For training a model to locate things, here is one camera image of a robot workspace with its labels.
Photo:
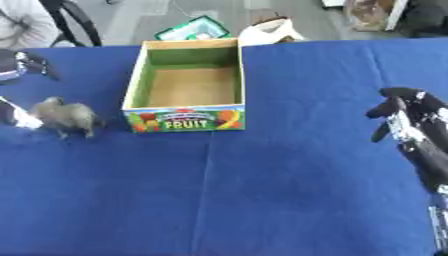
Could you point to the white and brown bag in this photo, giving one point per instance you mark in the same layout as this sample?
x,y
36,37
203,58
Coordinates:
x,y
269,32

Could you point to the person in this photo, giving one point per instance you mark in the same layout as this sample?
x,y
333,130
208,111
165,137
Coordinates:
x,y
24,23

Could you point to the black object beyond table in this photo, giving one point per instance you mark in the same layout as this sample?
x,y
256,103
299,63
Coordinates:
x,y
424,17

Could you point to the grey soft toy animal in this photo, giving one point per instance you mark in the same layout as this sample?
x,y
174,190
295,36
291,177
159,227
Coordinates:
x,y
67,116

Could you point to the black chair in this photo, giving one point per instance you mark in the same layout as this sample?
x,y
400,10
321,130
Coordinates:
x,y
73,21

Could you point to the clear plastic bag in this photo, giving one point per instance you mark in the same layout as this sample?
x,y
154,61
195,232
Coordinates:
x,y
364,15

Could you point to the open wooden box green inside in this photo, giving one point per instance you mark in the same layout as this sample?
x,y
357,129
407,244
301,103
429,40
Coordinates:
x,y
186,87

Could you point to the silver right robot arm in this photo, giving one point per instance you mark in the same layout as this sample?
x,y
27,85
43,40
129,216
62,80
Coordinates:
x,y
441,220

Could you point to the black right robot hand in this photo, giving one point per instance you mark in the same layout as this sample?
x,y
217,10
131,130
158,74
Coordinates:
x,y
415,126

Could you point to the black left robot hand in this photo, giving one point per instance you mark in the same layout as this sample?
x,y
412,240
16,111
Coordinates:
x,y
11,66

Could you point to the green and white bag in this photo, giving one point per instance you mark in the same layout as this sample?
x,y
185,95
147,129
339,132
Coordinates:
x,y
193,29

